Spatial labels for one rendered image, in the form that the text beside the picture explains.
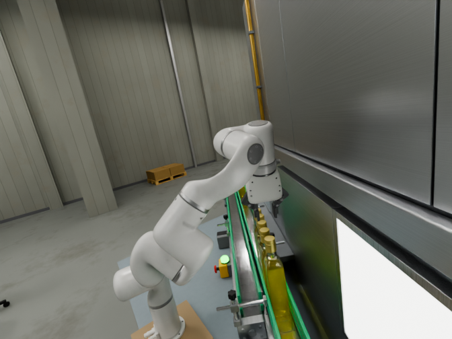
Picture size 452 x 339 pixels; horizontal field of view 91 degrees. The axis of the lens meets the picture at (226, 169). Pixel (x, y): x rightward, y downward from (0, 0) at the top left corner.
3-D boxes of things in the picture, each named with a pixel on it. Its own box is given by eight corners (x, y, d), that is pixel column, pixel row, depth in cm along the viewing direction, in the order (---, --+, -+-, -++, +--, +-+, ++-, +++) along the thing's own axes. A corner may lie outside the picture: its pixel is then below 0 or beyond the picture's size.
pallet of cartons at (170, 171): (178, 173, 795) (176, 162, 787) (187, 175, 727) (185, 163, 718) (146, 182, 736) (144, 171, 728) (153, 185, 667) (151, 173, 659)
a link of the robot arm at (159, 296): (177, 299, 83) (167, 262, 80) (141, 317, 78) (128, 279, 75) (172, 284, 92) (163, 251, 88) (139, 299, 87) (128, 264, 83)
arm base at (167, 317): (148, 358, 79) (137, 323, 76) (144, 331, 90) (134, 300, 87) (190, 333, 86) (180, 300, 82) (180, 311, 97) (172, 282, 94)
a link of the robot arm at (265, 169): (275, 151, 64) (276, 159, 65) (245, 156, 64) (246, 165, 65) (284, 162, 57) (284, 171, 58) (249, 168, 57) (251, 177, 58)
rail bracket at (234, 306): (270, 321, 73) (265, 290, 70) (220, 330, 73) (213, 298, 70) (268, 313, 76) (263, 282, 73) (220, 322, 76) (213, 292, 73)
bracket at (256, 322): (268, 340, 74) (265, 323, 73) (240, 344, 74) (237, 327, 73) (265, 329, 78) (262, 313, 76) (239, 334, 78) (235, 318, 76)
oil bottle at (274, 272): (290, 315, 74) (283, 259, 69) (274, 319, 74) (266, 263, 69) (285, 302, 80) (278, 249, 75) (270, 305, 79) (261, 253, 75)
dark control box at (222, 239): (231, 247, 142) (229, 235, 141) (218, 249, 142) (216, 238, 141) (230, 241, 150) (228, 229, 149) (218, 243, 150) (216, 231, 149)
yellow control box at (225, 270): (234, 276, 116) (231, 264, 114) (220, 279, 116) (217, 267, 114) (233, 268, 122) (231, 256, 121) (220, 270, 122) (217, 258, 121)
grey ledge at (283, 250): (296, 272, 106) (294, 251, 104) (278, 274, 106) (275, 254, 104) (259, 201, 199) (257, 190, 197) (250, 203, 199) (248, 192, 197)
